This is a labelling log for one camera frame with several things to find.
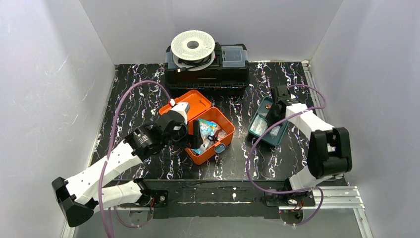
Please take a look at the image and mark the small scissors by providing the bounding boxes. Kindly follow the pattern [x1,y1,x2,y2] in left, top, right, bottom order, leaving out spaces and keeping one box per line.
[207,133,219,143]

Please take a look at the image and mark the blue cotton swab packet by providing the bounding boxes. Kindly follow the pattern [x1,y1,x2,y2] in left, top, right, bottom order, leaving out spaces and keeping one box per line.
[192,119,221,155]

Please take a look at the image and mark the orange medicine box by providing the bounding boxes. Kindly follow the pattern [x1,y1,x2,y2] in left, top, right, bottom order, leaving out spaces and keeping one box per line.
[174,90,235,165]

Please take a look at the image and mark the teal bandage packet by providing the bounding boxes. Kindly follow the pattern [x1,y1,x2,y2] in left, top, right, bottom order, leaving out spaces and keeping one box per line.
[250,117,267,136]

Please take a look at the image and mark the small blue capped bottle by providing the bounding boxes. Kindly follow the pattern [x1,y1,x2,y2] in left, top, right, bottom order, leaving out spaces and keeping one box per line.
[269,126,280,137]

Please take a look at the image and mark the teal divided tray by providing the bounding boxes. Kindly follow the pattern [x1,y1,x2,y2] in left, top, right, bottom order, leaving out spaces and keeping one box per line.
[248,96,289,146]

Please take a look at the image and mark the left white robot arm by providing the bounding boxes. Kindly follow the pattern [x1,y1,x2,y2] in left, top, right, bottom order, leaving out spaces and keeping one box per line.
[52,102,202,227]

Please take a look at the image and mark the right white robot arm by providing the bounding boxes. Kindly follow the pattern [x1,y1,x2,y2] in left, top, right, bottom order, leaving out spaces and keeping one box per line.
[266,86,353,192]

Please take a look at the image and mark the black plastic toolbox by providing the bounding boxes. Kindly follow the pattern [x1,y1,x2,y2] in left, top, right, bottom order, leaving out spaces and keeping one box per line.
[163,43,250,97]

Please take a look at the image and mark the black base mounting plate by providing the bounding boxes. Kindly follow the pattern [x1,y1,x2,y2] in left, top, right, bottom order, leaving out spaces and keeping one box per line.
[118,179,315,220]

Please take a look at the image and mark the white filament spool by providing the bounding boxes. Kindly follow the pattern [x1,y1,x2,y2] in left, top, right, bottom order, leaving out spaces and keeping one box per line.
[170,30,216,73]

